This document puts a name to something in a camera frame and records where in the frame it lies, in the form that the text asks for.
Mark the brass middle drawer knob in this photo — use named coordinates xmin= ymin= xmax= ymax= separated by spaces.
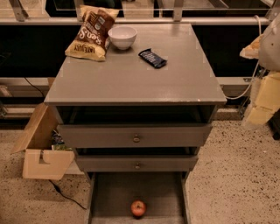
xmin=135 ymin=163 xmax=141 ymax=170

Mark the open cardboard box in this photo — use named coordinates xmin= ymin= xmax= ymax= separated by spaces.
xmin=10 ymin=103 xmax=74 ymax=180

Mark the grey top drawer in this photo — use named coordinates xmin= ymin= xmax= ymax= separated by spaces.
xmin=58 ymin=123 xmax=212 ymax=148

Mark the red apple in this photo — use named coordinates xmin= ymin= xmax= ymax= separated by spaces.
xmin=130 ymin=200 xmax=146 ymax=217

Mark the black floor cable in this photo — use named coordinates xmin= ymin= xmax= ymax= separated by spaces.
xmin=48 ymin=178 xmax=88 ymax=211

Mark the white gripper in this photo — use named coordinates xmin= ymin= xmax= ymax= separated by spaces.
xmin=240 ymin=15 xmax=280 ymax=126

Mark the white ceramic bowl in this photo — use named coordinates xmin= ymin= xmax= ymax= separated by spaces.
xmin=108 ymin=26 xmax=137 ymax=50

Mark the grey wooden drawer cabinet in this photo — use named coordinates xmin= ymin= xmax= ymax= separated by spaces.
xmin=44 ymin=23 xmax=228 ymax=224

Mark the brass top drawer knob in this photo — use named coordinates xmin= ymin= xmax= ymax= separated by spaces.
xmin=133 ymin=135 xmax=140 ymax=143

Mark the metal railing shelf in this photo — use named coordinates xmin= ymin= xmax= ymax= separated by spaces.
xmin=0 ymin=0 xmax=280 ymax=25

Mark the white hanging cable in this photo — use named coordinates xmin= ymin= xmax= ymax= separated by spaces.
xmin=225 ymin=15 xmax=263 ymax=101

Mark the brown yellow chip bag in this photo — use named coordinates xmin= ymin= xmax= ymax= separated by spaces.
xmin=65 ymin=5 xmax=119 ymax=61

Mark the grey open bottom drawer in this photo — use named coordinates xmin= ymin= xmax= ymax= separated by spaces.
xmin=84 ymin=172 xmax=191 ymax=224

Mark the brass drawer knob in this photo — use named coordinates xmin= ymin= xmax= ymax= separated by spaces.
xmin=133 ymin=135 xmax=140 ymax=143
xmin=135 ymin=163 xmax=141 ymax=170

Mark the grey middle drawer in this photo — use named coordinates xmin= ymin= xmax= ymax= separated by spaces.
xmin=76 ymin=155 xmax=198 ymax=172

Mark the dark blue candy bar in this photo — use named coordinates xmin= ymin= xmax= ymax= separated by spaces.
xmin=138 ymin=49 xmax=167 ymax=69

